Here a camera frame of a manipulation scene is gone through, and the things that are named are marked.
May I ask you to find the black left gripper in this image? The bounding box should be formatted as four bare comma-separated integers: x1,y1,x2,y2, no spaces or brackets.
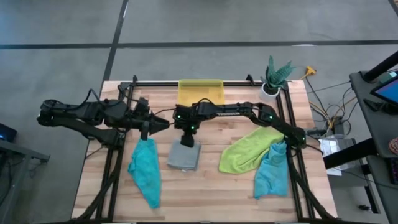
132,96,170,141

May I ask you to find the grey microfiber towel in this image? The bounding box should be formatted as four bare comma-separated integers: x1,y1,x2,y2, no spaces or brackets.
167,139,202,172

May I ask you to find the teal microfiber towel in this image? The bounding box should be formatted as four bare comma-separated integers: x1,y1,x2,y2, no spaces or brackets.
127,138,163,210

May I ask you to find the lime green microfiber towel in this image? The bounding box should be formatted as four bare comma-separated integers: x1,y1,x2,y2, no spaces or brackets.
218,126,285,175

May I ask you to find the sky blue microfiber towel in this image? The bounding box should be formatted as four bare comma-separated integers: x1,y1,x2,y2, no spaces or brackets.
253,140,290,200

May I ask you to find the yellow plastic bin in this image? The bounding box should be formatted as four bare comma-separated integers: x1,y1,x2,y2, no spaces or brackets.
176,78,225,107

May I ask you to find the snake plant in white pot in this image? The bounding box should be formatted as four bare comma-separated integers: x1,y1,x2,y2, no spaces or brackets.
259,55,296,102

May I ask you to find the grey metal stand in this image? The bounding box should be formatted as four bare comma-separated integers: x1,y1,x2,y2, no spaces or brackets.
0,139,51,224

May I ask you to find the clear plastic container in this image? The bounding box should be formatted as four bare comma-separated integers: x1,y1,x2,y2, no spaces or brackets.
318,134,358,177

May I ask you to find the dark device with blue light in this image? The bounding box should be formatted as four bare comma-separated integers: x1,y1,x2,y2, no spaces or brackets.
0,123,18,144

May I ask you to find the black power strip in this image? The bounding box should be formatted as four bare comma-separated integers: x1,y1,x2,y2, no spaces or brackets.
330,115,353,135

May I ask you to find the black desk gadget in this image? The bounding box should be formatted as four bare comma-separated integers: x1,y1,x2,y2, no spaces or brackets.
363,98,398,115

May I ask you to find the dark grey side desk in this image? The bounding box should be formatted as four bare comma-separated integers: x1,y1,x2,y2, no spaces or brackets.
323,70,398,224

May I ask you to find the reddish round object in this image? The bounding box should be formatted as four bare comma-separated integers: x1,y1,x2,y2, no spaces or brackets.
387,136,398,156

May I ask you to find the tablet with blue screen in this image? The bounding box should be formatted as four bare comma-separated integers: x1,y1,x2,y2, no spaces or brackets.
369,79,398,105

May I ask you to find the black keyboard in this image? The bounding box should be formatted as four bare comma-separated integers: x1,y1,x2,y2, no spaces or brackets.
389,157,398,185

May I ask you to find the black aluminium table frame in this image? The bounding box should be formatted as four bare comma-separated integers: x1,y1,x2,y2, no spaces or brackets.
70,73,340,223

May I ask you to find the yellow cable plug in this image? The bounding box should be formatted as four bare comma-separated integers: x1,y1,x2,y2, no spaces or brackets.
300,65,318,80

